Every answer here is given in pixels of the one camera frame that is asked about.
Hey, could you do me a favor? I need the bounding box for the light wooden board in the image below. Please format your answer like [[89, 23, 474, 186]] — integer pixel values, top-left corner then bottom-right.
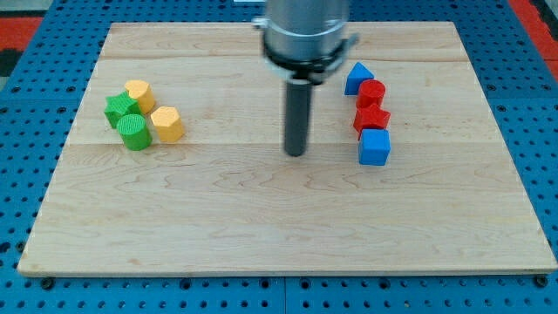
[[17, 22, 557, 277]]

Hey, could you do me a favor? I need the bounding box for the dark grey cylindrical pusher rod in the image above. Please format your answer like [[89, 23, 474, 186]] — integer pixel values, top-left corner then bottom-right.
[[283, 82, 312, 157]]

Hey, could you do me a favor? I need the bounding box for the blue triangle block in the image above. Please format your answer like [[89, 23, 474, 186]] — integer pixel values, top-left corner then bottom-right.
[[344, 62, 375, 96]]

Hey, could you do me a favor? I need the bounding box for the green cylinder block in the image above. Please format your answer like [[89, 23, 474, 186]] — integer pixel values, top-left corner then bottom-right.
[[117, 114, 152, 151]]

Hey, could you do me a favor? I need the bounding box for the red cylinder block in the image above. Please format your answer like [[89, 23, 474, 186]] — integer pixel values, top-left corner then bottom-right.
[[356, 79, 386, 108]]

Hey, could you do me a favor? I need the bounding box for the blue cube block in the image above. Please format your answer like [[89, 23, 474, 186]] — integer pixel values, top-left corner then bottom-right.
[[358, 129, 391, 166]]

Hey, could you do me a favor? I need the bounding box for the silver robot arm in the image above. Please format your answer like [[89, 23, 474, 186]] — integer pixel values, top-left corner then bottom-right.
[[252, 0, 359, 157]]

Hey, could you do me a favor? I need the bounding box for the green star block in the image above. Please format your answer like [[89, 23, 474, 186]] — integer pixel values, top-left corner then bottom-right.
[[104, 92, 141, 129]]

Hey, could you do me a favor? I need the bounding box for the red star block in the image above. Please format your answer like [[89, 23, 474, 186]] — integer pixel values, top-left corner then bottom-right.
[[353, 106, 391, 140]]

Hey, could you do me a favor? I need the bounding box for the yellow heart block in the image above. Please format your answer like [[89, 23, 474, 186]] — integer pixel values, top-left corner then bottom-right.
[[125, 79, 156, 113]]

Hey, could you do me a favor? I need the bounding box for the yellow hexagon block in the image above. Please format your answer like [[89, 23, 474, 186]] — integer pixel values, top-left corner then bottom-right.
[[150, 106, 185, 142]]

